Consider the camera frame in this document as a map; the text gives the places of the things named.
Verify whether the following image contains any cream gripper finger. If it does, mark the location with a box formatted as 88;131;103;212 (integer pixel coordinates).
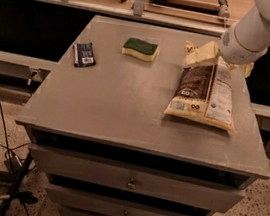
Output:
229;63;254;78
183;41;219;68

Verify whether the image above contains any brown chip bag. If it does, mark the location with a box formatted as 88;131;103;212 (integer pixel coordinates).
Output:
165;54;235;132

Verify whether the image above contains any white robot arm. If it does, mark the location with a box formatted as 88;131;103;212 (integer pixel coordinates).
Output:
183;0;270;68

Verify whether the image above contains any blue rxbar wrapper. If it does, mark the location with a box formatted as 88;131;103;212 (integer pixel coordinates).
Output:
73;42;96;68

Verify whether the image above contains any green yellow sponge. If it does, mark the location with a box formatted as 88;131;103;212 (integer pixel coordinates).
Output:
121;38;158;62

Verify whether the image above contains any grey drawer cabinet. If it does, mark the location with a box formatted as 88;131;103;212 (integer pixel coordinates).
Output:
17;16;270;216

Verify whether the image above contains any round metal drawer knob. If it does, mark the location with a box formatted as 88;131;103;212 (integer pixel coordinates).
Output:
126;178;137;190

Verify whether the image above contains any black stand leg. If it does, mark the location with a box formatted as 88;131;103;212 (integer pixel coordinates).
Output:
0;154;38;216

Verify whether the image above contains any grey metal shelf rail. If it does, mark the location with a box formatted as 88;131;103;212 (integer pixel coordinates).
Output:
0;0;270;49

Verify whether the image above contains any black floor cable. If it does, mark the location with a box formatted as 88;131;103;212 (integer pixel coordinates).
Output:
0;86;49;216

